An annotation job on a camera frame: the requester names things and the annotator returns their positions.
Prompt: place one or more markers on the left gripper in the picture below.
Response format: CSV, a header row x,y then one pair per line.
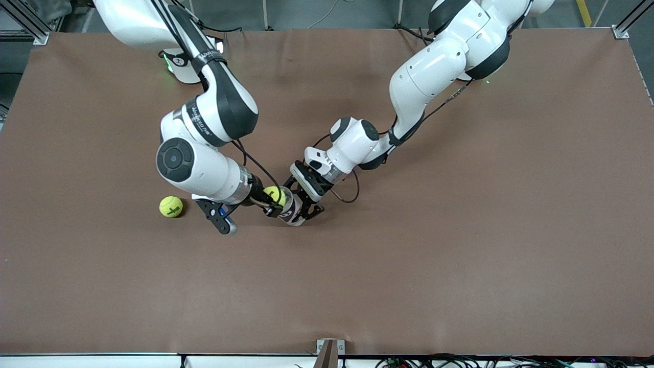
x,y
310,188

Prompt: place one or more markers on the brown slanted bar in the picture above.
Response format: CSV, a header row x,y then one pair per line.
x,y
327,355

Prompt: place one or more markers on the grey metal bracket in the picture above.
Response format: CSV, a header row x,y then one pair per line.
x,y
341,347

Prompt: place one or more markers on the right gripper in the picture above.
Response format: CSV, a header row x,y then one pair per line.
x,y
255,192

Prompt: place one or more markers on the clear tennis ball can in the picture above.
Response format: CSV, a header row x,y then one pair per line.
x,y
292,214

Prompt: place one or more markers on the brown table mat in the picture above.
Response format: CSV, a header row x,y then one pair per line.
x,y
327,281

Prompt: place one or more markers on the yellow Wilson tennis ball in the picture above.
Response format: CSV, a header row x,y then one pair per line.
x,y
273,195
171,206

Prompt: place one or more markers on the aluminium frame profile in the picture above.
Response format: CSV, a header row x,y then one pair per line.
x,y
621,31
36,31

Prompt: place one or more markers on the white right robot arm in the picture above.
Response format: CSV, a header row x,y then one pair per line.
x,y
204,168

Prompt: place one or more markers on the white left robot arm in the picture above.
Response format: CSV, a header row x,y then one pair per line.
x,y
434,76

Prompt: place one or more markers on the grey crumpled cover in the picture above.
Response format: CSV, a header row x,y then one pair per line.
x,y
53,9

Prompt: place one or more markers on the white table edge rail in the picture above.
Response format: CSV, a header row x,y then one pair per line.
x,y
102,362

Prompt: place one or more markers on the thin white post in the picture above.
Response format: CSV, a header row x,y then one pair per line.
x,y
399,13
265,13

